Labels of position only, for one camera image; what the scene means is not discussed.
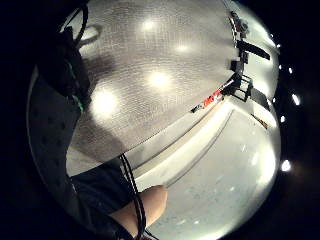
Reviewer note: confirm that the black net post clamp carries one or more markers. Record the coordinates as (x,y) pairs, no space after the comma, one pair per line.
(242,85)

